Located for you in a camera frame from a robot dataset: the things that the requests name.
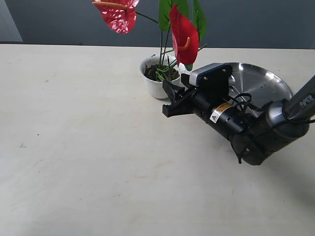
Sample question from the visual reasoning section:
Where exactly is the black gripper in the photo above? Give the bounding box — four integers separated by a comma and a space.
162, 73, 251, 138

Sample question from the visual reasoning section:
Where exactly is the artificial red anthurium plant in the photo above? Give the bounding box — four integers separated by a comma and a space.
91, 0, 207, 82

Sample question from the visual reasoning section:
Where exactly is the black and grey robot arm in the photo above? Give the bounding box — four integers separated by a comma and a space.
162, 72, 315, 166

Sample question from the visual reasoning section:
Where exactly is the white plastic flower pot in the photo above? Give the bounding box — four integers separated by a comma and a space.
139, 55, 185, 100

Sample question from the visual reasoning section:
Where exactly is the round stainless steel plate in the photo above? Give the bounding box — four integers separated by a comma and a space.
226, 62, 293, 114

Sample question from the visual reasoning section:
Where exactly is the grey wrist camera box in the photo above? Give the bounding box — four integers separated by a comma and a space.
189, 63, 233, 98

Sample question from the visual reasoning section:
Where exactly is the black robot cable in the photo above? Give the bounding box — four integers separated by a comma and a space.
231, 92, 315, 164

